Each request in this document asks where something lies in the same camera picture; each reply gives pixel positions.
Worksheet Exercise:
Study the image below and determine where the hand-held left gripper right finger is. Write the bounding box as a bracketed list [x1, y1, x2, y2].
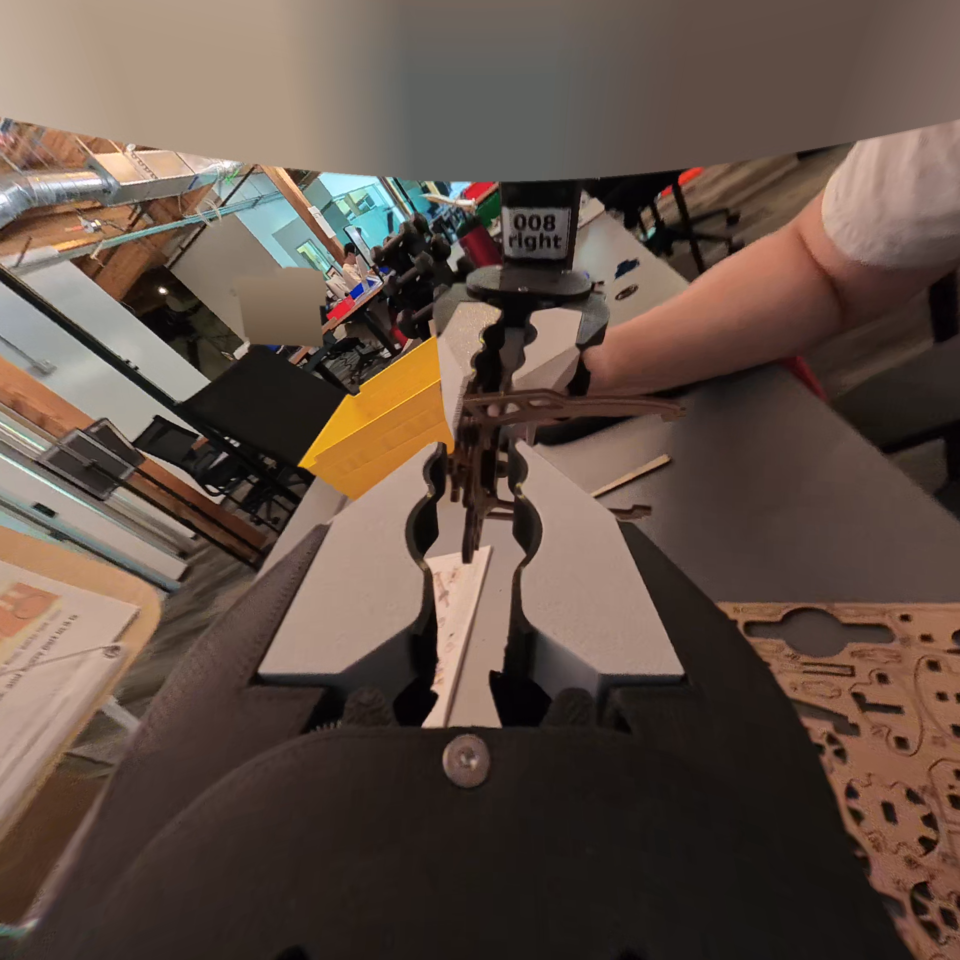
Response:
[489, 441, 687, 725]

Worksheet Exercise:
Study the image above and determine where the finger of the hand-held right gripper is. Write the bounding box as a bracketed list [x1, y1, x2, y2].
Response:
[436, 303, 505, 438]
[516, 307, 588, 393]

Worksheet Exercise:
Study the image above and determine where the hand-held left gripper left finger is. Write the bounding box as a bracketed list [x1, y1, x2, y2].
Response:
[257, 442, 449, 725]

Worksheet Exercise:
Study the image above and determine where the wooden model assembly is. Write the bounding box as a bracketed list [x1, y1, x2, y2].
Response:
[448, 388, 688, 565]

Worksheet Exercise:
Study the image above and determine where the person's right forearm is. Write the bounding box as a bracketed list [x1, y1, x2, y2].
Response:
[583, 196, 888, 397]

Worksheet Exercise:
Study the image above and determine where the laser-cut wooden parts sheet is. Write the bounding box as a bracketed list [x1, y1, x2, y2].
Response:
[718, 600, 960, 960]

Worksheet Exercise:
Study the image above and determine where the red container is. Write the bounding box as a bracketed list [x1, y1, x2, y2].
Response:
[457, 187, 502, 262]

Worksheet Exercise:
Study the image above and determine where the black equipment rack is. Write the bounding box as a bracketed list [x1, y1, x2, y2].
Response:
[371, 216, 460, 355]

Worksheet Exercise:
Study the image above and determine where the illustrated instruction booklet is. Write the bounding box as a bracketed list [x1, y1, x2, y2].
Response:
[422, 546, 496, 729]

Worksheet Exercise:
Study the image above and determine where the yellow plastic bin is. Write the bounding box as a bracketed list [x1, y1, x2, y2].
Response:
[298, 336, 456, 502]

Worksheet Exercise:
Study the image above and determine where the flat wooden stick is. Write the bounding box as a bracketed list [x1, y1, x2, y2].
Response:
[591, 453, 673, 499]

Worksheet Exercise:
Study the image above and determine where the wooden document stand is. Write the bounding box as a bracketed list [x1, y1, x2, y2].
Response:
[0, 525, 168, 835]

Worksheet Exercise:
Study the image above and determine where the black hard case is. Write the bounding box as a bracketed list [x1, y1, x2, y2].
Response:
[37, 418, 145, 502]

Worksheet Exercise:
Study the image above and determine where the printed instruction sheet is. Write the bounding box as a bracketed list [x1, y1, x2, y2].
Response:
[0, 558, 141, 820]

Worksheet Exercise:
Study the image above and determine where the silver ventilation duct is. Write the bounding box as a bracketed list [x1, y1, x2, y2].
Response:
[0, 146, 250, 230]

